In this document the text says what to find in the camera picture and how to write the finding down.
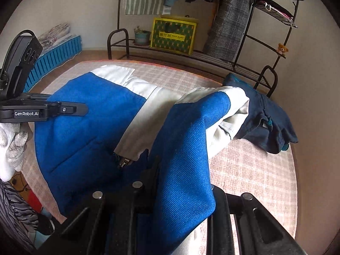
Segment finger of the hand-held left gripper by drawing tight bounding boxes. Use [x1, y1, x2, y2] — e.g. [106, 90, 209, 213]
[47, 101, 89, 117]

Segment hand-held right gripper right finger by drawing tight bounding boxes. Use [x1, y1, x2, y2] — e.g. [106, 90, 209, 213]
[207, 187, 306, 255]

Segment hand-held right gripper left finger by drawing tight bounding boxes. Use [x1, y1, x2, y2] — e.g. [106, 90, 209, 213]
[34, 155, 162, 255]

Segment grey and blue jacket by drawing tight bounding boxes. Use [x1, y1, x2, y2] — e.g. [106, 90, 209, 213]
[34, 65, 251, 255]

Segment black metal clothes rack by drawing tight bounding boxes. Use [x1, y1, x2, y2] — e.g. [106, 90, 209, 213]
[106, 0, 306, 99]

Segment person's left hand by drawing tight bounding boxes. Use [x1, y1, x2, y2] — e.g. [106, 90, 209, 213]
[0, 122, 30, 181]

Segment blue ribbed panel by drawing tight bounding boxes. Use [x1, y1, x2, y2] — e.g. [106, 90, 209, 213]
[25, 35, 83, 92]

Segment beige plaid blanket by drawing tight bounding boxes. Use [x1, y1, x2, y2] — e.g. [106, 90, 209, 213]
[23, 60, 298, 241]

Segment brown cardboard box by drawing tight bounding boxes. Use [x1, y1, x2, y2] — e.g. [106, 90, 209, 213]
[7, 171, 30, 192]

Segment folded patterned bedding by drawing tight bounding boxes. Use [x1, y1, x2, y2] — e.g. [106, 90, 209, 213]
[37, 23, 73, 50]

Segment red box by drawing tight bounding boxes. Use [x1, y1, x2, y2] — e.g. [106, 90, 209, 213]
[28, 191, 43, 214]

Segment person's striped garment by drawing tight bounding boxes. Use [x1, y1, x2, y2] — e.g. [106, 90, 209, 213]
[0, 183, 35, 245]

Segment potted plant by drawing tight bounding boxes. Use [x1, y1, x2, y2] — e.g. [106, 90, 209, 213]
[133, 26, 151, 45]

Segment navy blue garment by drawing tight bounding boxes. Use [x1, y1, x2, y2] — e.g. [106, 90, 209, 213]
[222, 73, 299, 154]

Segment yellow and green box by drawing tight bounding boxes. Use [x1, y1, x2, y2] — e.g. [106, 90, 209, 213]
[150, 16, 199, 56]

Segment grey plaid coat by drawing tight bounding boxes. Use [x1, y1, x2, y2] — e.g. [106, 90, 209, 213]
[203, 0, 258, 61]

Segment small teddy bear toy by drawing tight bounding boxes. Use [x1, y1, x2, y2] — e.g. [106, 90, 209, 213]
[276, 43, 290, 57]

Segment black bag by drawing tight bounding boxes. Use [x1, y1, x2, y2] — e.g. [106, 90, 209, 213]
[256, 0, 296, 26]

